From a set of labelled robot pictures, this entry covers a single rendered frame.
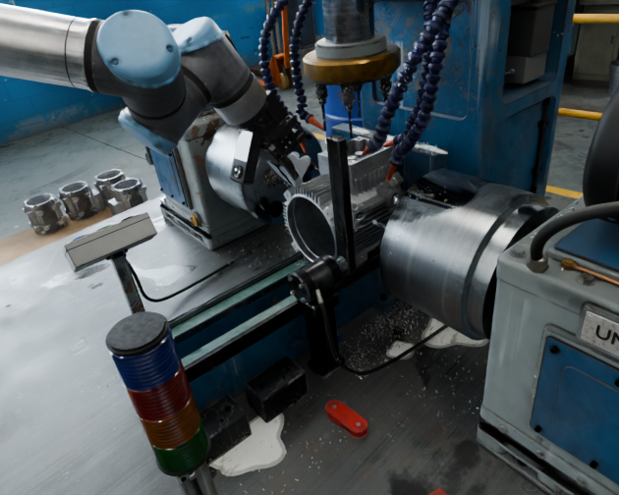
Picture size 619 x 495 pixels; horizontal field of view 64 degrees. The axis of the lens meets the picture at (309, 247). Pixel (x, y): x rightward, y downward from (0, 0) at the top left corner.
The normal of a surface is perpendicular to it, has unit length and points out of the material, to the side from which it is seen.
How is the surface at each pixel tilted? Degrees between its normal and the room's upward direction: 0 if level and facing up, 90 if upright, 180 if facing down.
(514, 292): 90
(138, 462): 0
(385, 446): 0
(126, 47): 50
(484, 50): 90
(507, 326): 90
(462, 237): 43
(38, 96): 90
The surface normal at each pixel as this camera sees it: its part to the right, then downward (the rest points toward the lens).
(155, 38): 0.23, -0.18
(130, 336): -0.11, -0.84
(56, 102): 0.70, 0.31
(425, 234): -0.66, -0.22
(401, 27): -0.77, 0.41
